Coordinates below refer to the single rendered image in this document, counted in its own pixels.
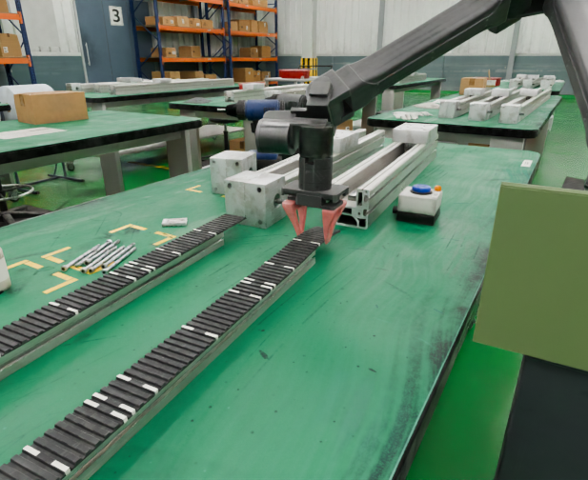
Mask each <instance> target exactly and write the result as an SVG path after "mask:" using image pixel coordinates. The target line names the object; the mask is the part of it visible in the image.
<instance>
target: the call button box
mask: <svg viewBox="0 0 588 480"><path fill-rule="evenodd" d="M441 198H442V191H435V190H432V189H431V191H430V192H416V191H413V190H412V187H407V188H406V189H405V190H404V191H403V192H402V193H401V194H400V195H399V196H398V204H397V206H394V207H393V213H395V214H396V220H397V221H402V222H409V223H416V224H421V225H428V226H433V225H434V223H435V222H436V219H437V218H438V216H439V214H440V206H441Z"/></svg>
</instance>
